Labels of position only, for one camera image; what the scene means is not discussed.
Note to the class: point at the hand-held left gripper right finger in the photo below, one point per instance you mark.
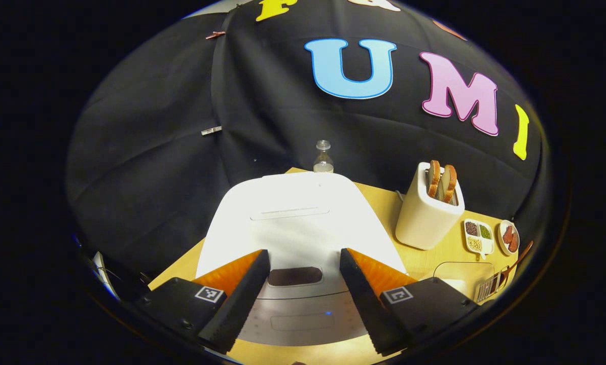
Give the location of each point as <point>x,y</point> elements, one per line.
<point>366,299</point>

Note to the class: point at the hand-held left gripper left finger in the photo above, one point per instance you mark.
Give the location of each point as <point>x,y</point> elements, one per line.
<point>242,299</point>

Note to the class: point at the clear container of rice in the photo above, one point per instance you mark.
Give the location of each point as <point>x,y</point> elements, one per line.
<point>455,286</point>

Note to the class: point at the white rice cooker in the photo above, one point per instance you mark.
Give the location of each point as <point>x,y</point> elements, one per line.
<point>302,228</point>

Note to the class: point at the brown wooden spoon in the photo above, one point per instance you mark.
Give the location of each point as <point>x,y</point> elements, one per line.
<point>518,261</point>

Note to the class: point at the white toaster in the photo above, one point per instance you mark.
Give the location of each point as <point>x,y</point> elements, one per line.
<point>424,223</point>

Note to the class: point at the white divided dish of beans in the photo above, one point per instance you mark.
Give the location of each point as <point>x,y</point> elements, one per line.
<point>477,238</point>

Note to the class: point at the toasted bread slice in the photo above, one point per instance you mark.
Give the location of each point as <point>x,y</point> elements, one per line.
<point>434,178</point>
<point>450,182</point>

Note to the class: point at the round white plate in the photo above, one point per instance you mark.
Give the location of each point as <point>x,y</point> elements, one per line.
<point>501,248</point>

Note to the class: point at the small glass bottle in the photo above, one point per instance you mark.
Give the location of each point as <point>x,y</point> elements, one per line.
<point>323,159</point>

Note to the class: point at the red meat slice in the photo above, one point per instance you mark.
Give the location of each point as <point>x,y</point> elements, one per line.
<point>507,234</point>
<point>513,243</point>

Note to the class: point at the silver metal clip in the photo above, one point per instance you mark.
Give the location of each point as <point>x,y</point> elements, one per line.
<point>211,131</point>

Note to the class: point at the black backdrop cloth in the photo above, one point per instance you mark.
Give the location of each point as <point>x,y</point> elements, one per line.
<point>145,152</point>

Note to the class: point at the pink clothes peg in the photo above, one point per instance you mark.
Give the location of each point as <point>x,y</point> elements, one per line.
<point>215,34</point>

